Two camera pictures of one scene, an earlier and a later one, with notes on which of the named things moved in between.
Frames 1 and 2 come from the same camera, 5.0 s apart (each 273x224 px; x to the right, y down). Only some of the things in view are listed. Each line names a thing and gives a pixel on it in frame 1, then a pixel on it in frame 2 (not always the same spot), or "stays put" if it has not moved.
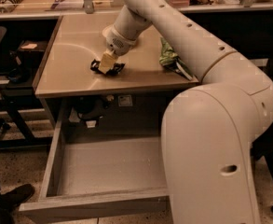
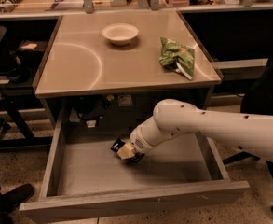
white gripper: [121, 45] to [137, 141]
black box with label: [31, 52] stays put
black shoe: [10, 202] stays put
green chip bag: [170, 60] stays put
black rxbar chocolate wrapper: [116, 69] to [130, 160]
